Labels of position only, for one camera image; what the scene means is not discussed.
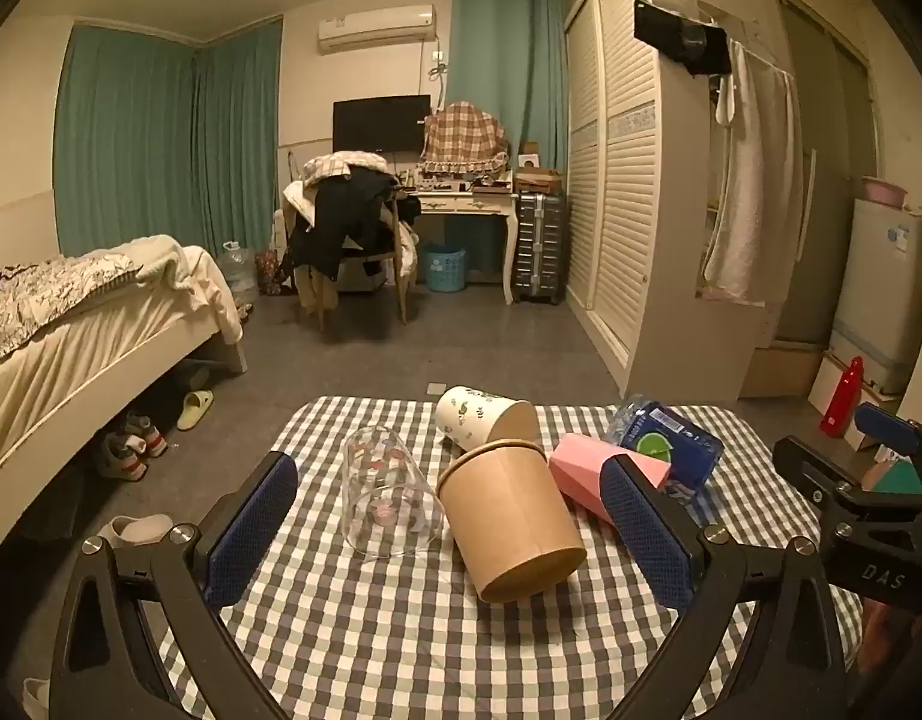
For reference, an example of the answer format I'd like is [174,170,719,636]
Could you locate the wooden chair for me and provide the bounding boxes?
[303,191,411,335]

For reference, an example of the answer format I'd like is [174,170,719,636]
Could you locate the cream duvet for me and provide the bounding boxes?
[116,235,244,346]

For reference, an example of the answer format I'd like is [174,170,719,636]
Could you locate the patterned blanket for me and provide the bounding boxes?
[0,253,143,374]

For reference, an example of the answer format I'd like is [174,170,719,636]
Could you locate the person's right hand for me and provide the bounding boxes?
[860,600,922,695]

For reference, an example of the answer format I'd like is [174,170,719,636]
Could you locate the checkered tablecloth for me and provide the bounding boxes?
[161,396,863,720]

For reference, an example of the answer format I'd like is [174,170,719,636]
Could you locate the white bed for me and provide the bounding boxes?
[0,191,248,485]

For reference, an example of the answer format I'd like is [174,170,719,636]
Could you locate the pink basin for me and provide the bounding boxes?
[860,176,906,205]

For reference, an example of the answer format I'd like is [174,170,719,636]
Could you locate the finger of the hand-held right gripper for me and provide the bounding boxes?
[853,401,922,497]
[772,435,856,511]

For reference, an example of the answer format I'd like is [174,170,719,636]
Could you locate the clear glass cup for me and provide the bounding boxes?
[341,426,447,557]

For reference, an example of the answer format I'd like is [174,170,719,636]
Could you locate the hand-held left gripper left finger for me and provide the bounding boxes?
[48,452,301,720]

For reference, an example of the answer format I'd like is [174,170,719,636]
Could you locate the wide teal curtain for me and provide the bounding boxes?
[52,19,283,260]

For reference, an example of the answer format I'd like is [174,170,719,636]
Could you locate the black hanging pouch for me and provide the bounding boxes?
[633,0,732,77]

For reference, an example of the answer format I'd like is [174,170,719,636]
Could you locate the grey suitcase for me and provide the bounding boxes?
[512,193,567,306]

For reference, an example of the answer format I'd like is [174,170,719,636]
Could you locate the small white fridge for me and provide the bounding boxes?
[832,199,922,395]

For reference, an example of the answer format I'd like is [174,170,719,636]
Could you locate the white air conditioner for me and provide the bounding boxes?
[316,5,437,55]

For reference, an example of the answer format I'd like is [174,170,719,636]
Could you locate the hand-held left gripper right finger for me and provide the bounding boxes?
[600,454,856,720]

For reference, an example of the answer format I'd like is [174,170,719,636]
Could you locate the black television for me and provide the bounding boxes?
[333,95,432,154]

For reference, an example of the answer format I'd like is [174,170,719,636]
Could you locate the white slipper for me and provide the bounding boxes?
[93,514,175,548]
[22,679,55,720]

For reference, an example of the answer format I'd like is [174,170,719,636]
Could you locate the narrow teal curtain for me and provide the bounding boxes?
[447,0,568,170]

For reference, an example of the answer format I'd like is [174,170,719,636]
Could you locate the blue label plastic bottle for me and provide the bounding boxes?
[606,394,725,503]

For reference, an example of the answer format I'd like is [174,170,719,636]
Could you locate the white louvred wardrobe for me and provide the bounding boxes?
[564,0,781,400]

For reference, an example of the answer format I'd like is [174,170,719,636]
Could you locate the clear water jug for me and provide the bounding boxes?
[221,241,259,302]

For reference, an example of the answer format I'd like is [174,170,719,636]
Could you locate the brown paper cup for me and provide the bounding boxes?
[435,436,588,605]

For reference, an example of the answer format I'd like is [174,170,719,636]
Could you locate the white hanging towel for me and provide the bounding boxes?
[702,37,796,299]

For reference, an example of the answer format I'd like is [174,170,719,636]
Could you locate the blue laundry basket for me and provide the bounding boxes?
[420,244,467,293]

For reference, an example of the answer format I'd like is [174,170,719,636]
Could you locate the yellow slipper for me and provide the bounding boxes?
[177,390,214,432]

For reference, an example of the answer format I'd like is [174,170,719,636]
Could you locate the red bottle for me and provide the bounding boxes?
[819,356,866,437]

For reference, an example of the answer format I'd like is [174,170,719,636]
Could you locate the white desk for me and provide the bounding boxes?
[412,191,520,306]

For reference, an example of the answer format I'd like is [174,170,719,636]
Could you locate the brown wooden box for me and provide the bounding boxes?
[513,169,565,196]

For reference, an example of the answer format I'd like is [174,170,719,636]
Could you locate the white floral paper cup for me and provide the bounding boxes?
[435,385,538,452]

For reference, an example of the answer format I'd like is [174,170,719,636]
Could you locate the grey sneakers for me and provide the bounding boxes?
[97,414,168,481]

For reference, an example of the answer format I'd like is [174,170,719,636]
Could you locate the pink cup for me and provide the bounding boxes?
[548,432,672,526]

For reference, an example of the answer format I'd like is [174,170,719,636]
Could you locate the plaid cloth cover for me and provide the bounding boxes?
[422,101,511,175]

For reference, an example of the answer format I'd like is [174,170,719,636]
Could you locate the chair piled with clothes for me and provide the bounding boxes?
[283,152,421,310]

